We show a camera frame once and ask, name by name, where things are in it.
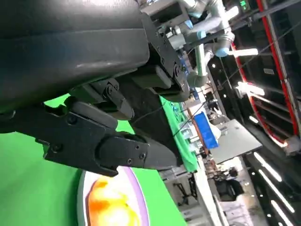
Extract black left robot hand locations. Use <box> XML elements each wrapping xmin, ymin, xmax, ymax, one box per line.
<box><xmin>0</xmin><ymin>0</ymin><xmax>190</xmax><ymax>177</ymax></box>

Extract orange white toy bread roll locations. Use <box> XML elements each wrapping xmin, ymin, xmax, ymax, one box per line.
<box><xmin>86</xmin><ymin>178</ymin><xmax>140</xmax><ymax>226</ymax></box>

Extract green table cloth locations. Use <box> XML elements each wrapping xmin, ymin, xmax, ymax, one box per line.
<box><xmin>0</xmin><ymin>93</ymin><xmax>200</xmax><ymax>226</ymax></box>

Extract lilac plate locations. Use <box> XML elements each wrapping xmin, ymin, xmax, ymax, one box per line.
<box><xmin>77</xmin><ymin>166</ymin><xmax>151</xmax><ymax>226</ymax></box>

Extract blue box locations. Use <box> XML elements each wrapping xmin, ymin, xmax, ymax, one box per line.
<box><xmin>193</xmin><ymin>112</ymin><xmax>219</xmax><ymax>150</ymax></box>

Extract grey desk top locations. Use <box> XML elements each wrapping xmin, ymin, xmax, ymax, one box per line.
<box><xmin>210</xmin><ymin>119</ymin><xmax>263</xmax><ymax>165</ymax></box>

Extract black office chair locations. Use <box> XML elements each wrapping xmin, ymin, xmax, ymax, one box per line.
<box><xmin>215</xmin><ymin>178</ymin><xmax>246</xmax><ymax>202</ymax></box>

